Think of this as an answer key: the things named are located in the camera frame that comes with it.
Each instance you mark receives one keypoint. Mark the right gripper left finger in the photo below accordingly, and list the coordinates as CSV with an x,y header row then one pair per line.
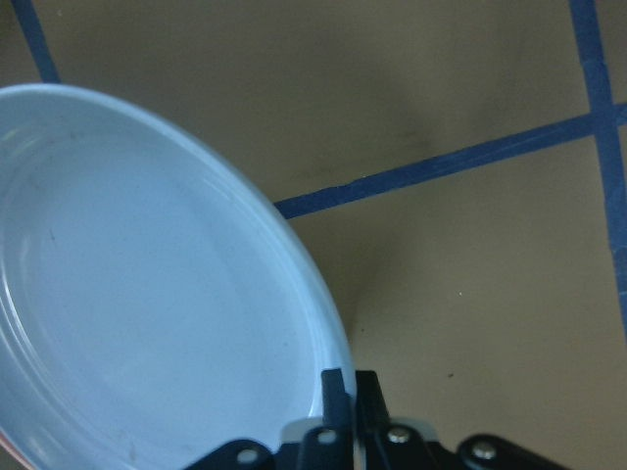
x,y
337,414

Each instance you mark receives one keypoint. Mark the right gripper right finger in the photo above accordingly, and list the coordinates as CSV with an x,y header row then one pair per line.
x,y
372,415

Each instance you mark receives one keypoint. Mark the blue plate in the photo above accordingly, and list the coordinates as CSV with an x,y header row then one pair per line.
x,y
154,304

